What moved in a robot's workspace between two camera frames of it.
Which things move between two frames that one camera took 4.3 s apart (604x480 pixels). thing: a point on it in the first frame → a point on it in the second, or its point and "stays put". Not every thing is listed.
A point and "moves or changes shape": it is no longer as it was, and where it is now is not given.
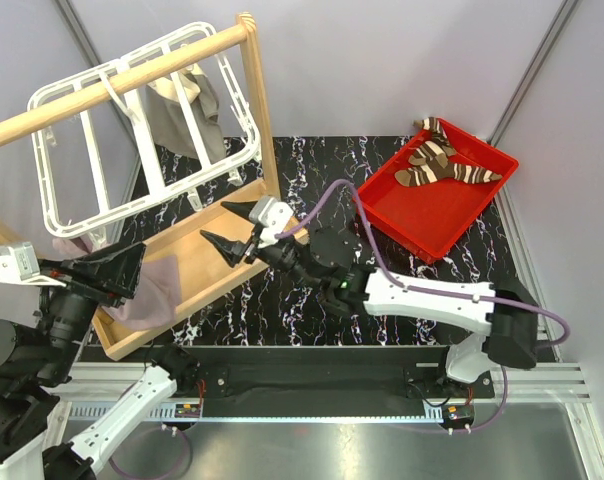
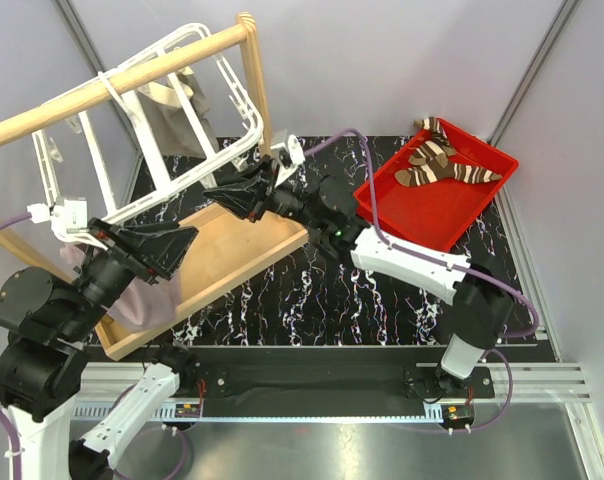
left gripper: [109, 274] → [152, 253]
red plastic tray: [435, 218] stays put
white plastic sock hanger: [161, 141] moves or changes shape
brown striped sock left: [429, 165] stays put
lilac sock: [157, 297] stays put
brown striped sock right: [461, 172] stays put
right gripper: [232, 252] → [249, 196]
